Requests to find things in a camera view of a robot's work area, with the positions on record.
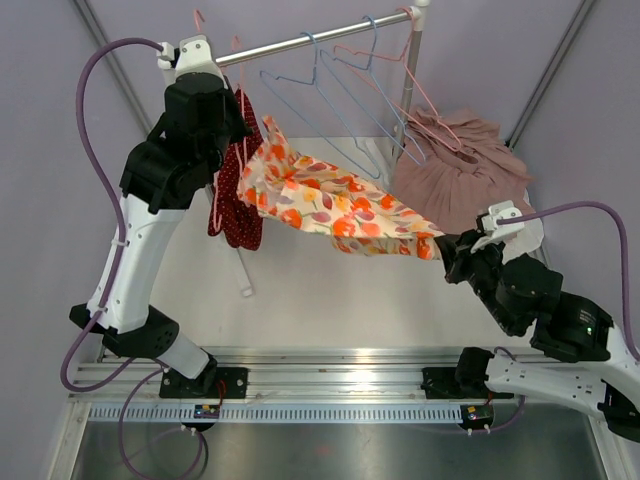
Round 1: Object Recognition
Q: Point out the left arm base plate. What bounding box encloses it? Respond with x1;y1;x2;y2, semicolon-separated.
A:
159;366;249;400

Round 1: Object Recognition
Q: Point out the metal clothes rack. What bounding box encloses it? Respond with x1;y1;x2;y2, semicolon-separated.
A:
158;0;432;299

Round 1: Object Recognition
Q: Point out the blue hanger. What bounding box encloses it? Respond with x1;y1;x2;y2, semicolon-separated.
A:
319;14;426;166
259;31;383;180

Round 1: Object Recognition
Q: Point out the slotted cable duct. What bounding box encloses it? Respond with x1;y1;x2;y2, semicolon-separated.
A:
89;403;462;424

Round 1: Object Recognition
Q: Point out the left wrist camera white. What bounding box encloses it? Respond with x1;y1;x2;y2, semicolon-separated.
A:
156;34;225;86

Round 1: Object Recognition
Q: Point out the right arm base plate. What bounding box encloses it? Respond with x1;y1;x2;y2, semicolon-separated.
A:
421;367;515;401

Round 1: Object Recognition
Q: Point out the orange floral skirt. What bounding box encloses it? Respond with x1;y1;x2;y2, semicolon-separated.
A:
237;116;443;261

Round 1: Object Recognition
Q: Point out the aluminium rail frame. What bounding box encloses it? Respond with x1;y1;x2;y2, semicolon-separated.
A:
67;344;614;404

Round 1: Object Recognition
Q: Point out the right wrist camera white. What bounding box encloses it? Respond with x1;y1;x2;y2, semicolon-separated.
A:
471;200;525;253

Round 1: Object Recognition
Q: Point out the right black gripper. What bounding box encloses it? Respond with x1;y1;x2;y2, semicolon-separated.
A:
434;227;517;332

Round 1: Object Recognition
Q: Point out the red polka dot skirt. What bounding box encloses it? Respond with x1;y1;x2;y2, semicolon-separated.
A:
207;87;263;251

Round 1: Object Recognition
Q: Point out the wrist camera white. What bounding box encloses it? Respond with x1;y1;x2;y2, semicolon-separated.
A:
471;200;525;253
156;34;225;86

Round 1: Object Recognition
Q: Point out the white skirt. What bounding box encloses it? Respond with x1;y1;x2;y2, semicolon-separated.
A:
503;219;544;263

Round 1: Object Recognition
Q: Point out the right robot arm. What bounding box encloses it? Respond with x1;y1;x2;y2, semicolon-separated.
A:
435;230;639;442

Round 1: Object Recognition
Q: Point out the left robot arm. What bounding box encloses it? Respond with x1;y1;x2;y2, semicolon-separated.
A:
69;73;250;397

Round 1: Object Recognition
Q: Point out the pink skirt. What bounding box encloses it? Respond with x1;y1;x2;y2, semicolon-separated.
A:
391;108;533;234

